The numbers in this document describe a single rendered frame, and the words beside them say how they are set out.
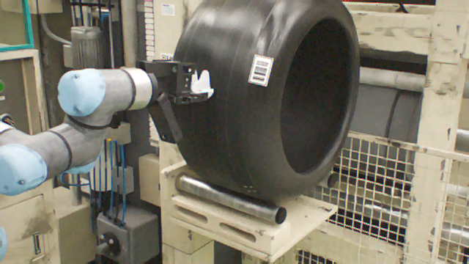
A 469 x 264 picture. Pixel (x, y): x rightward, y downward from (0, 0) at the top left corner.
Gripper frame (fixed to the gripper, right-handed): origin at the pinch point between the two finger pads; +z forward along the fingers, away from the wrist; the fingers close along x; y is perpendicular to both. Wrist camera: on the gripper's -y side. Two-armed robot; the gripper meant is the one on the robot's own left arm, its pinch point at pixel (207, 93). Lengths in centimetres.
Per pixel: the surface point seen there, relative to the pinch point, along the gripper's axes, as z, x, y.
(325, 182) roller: 45, -10, -28
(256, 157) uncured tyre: 6.5, -10.2, -13.3
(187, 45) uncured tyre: 3.2, 9.6, 9.6
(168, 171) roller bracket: 13.9, 23.6, -26.6
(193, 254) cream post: 30, 26, -58
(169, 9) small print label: 19.2, 31.7, 17.7
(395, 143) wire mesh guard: 64, -22, -16
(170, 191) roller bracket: 15.1, 23.4, -32.7
